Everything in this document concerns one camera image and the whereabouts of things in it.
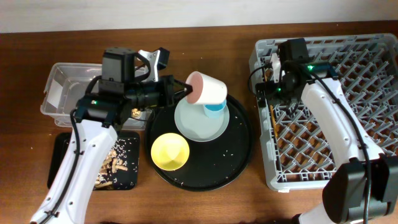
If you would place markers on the gold snack wrapper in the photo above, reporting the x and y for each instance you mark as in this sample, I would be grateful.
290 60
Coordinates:
135 113

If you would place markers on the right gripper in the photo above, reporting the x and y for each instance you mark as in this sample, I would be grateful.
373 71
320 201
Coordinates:
270 86

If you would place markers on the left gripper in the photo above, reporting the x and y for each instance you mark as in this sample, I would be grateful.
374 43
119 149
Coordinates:
166 83

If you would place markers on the yellow bowl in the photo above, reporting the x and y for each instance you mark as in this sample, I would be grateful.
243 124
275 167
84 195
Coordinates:
170 151

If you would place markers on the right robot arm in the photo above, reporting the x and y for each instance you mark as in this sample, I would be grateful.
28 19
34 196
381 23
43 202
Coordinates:
365 183

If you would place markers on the light grey plate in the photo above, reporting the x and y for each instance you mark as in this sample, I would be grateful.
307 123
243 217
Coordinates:
192 122

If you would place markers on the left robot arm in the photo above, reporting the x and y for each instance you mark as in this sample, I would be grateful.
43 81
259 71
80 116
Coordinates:
96 122

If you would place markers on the black rectangular tray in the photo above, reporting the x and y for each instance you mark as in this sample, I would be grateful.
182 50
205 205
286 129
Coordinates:
60 148

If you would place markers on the pink cup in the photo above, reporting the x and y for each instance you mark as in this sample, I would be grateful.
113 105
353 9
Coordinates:
206 90

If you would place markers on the clear plastic bin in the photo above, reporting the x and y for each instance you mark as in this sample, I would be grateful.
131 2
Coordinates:
65 85

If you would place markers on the round black tray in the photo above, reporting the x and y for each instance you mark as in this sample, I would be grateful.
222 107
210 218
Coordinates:
213 164

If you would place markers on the blue cup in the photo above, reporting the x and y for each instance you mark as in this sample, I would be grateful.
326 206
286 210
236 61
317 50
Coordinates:
214 111

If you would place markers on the grey dishwasher rack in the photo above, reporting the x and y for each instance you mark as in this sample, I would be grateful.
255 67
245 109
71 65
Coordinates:
367 68

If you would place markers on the food scraps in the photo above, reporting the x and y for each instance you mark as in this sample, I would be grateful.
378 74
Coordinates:
120 168

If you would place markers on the wooden chopstick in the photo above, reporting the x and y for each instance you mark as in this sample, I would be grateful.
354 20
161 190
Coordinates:
273 121

